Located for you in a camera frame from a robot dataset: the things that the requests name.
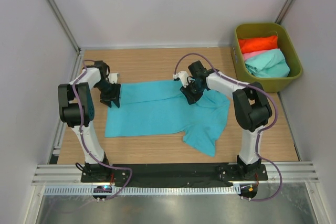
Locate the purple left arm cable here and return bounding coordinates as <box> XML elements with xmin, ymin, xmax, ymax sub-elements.
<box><xmin>72</xmin><ymin>59</ymin><xmax>133</xmax><ymax>200</ymax></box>

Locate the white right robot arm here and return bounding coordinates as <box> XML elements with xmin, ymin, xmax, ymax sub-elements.
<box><xmin>173</xmin><ymin>61</ymin><xmax>272</xmax><ymax>180</ymax></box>

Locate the slotted grey cable duct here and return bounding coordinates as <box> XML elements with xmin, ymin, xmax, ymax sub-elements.
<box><xmin>44</xmin><ymin>184</ymin><xmax>240</xmax><ymax>196</ymax></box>

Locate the aluminium front frame rail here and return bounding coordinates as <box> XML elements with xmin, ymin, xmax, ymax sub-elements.
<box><xmin>32</xmin><ymin>161</ymin><xmax>319</xmax><ymax>185</ymax></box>

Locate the pink folded t shirt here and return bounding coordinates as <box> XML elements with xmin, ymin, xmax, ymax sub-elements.
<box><xmin>243</xmin><ymin>50</ymin><xmax>267</xmax><ymax>61</ymax></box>

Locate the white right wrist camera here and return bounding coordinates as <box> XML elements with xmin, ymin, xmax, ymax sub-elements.
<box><xmin>173</xmin><ymin>71</ymin><xmax>189</xmax><ymax>88</ymax></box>

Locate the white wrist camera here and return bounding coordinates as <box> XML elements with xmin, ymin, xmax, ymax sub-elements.
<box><xmin>108</xmin><ymin>73</ymin><xmax>119</xmax><ymax>84</ymax></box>
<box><xmin>173</xmin><ymin>71</ymin><xmax>189</xmax><ymax>88</ymax></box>

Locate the aluminium left frame post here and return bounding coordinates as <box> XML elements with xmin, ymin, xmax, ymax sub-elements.
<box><xmin>46</xmin><ymin>0</ymin><xmax>80</xmax><ymax>54</ymax></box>

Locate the orange folded t shirt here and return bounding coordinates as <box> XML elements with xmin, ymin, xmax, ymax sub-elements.
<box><xmin>238</xmin><ymin>35</ymin><xmax>278</xmax><ymax>54</ymax></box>

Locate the olive green plastic tub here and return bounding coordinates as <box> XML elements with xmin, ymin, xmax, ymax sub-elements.
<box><xmin>231</xmin><ymin>23</ymin><xmax>303</xmax><ymax>93</ymax></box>

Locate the blue t shirt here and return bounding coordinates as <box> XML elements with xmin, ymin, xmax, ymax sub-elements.
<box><xmin>104</xmin><ymin>80</ymin><xmax>230</xmax><ymax>157</ymax></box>

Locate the mint green folded t shirt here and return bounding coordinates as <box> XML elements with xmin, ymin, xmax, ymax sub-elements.
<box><xmin>245</xmin><ymin>49</ymin><xmax>290</xmax><ymax>78</ymax></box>

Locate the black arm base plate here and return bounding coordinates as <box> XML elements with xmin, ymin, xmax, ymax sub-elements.
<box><xmin>75</xmin><ymin>163</ymin><xmax>268</xmax><ymax>183</ymax></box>

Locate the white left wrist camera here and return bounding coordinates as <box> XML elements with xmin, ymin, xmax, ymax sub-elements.
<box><xmin>108</xmin><ymin>73</ymin><xmax>119</xmax><ymax>84</ymax></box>

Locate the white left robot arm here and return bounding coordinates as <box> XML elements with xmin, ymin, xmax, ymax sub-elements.
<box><xmin>58</xmin><ymin>60</ymin><xmax>121</xmax><ymax>183</ymax></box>

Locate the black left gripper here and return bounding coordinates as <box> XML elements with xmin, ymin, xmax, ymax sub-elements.
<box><xmin>94</xmin><ymin>80</ymin><xmax>120</xmax><ymax>108</ymax></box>

